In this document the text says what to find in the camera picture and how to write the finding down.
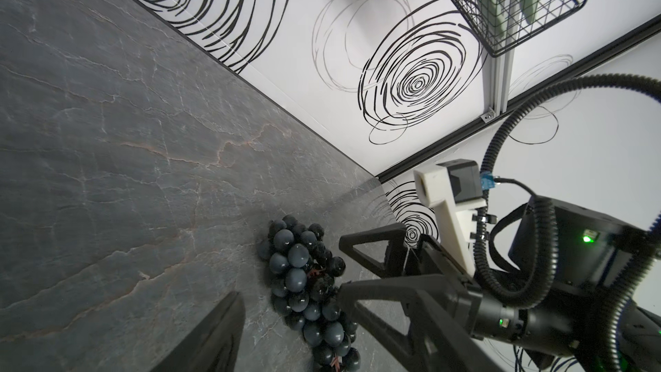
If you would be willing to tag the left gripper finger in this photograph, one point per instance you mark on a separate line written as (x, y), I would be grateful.
(213, 345)

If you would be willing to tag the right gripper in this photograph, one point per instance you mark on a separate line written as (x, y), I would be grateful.
(446, 308)

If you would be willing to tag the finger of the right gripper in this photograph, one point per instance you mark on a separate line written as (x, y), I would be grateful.
(382, 251)

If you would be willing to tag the dark grape bunch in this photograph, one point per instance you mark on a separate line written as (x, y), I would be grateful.
(303, 275)

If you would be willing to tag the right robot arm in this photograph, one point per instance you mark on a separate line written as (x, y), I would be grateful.
(551, 277)

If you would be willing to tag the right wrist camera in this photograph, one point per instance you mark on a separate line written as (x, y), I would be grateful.
(452, 190)

